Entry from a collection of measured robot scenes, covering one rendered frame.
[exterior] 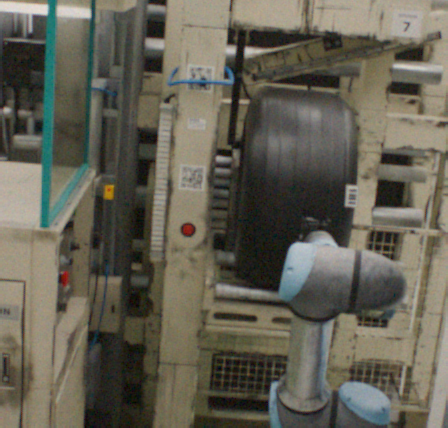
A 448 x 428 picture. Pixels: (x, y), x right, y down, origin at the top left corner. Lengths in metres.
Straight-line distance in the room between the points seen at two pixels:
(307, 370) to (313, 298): 0.23
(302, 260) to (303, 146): 0.76
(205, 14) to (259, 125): 0.34
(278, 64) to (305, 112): 0.47
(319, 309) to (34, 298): 0.62
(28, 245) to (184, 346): 0.97
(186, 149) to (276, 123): 0.29
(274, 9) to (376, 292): 1.29
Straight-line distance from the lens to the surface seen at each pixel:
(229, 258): 2.84
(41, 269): 1.90
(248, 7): 2.74
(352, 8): 2.76
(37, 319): 1.95
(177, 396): 2.81
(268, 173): 2.35
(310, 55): 2.90
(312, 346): 1.80
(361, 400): 1.97
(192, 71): 2.49
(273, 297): 2.59
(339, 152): 2.39
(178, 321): 2.70
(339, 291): 1.67
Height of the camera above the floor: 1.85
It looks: 16 degrees down
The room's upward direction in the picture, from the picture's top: 5 degrees clockwise
